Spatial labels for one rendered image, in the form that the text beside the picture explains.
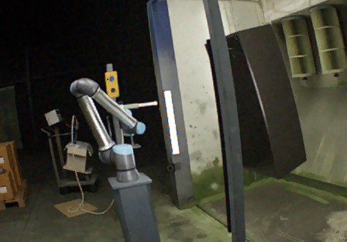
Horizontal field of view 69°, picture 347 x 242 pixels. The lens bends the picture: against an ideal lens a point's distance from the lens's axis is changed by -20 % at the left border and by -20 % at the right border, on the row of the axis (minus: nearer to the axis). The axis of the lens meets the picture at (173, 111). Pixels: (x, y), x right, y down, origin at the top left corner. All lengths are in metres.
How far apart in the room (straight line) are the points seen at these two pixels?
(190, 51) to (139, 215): 1.76
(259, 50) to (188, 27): 1.19
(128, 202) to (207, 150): 1.30
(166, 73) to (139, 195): 1.35
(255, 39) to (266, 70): 0.24
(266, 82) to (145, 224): 1.43
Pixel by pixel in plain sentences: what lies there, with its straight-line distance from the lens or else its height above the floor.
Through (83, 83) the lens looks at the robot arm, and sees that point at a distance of 2.24.
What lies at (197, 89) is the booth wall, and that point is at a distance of 3.21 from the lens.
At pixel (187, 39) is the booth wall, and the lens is 3.25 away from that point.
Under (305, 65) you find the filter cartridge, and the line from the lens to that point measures 3.52.
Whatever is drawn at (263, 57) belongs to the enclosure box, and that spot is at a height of 1.42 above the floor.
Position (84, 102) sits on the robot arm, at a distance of 2.33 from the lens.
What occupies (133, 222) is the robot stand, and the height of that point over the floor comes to 0.32.
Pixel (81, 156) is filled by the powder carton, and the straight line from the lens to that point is 4.38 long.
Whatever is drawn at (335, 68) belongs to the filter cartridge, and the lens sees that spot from 3.13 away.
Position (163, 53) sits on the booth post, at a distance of 3.13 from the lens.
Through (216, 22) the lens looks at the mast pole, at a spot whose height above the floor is 1.49.
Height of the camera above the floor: 1.24
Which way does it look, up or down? 3 degrees down
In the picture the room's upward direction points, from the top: 8 degrees counter-clockwise
